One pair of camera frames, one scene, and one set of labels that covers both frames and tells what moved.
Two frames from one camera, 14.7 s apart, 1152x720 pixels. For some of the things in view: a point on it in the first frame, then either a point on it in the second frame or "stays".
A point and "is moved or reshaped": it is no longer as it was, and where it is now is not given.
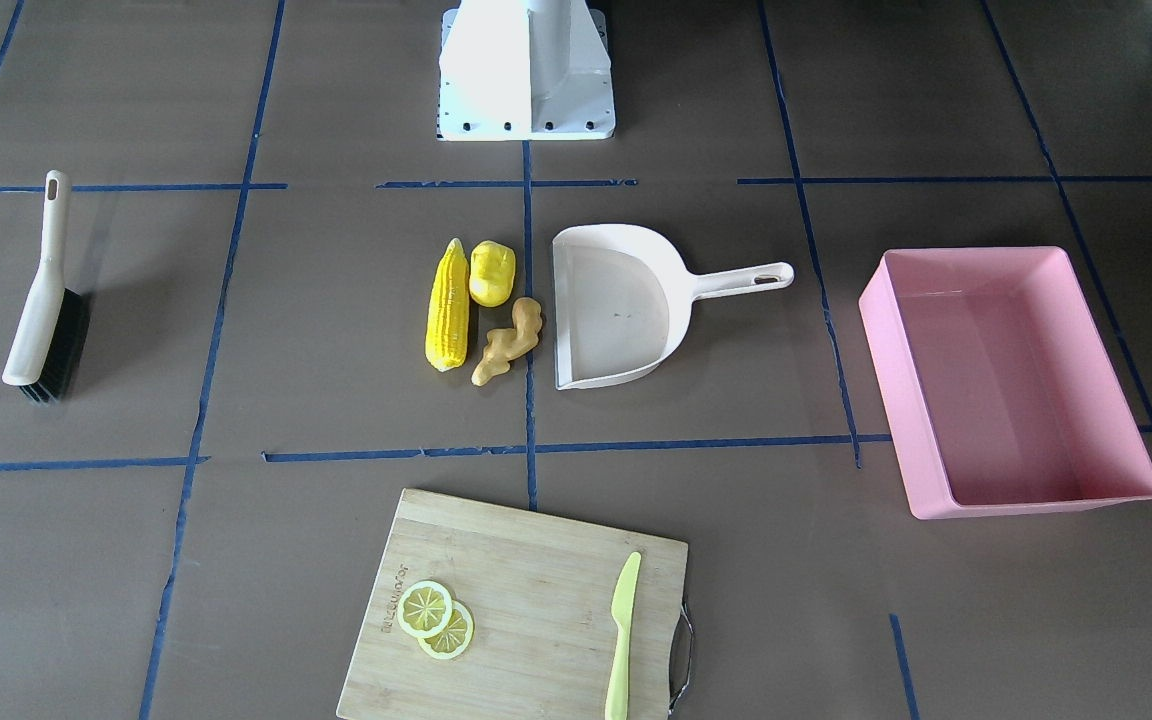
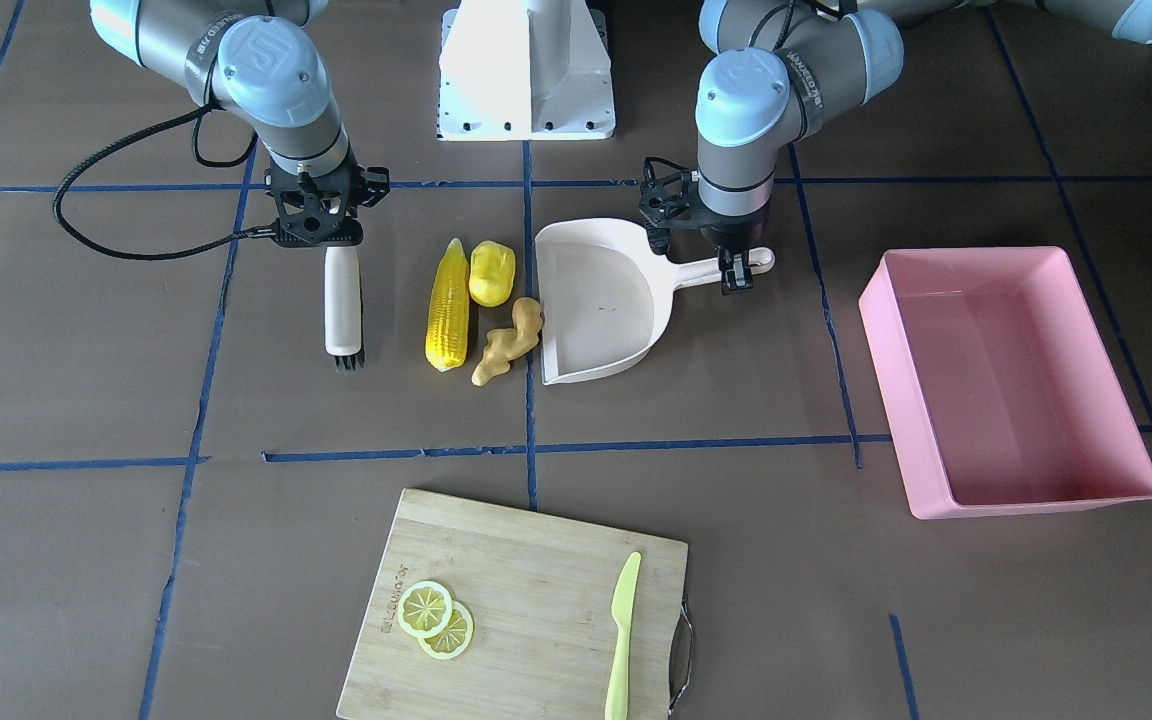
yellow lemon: (491, 272) stays
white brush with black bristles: (45, 358) to (343, 337)
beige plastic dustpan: (622, 299) is moved or reshaped
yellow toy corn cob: (448, 323) stays
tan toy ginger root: (505, 345) stays
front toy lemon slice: (424, 606) stays
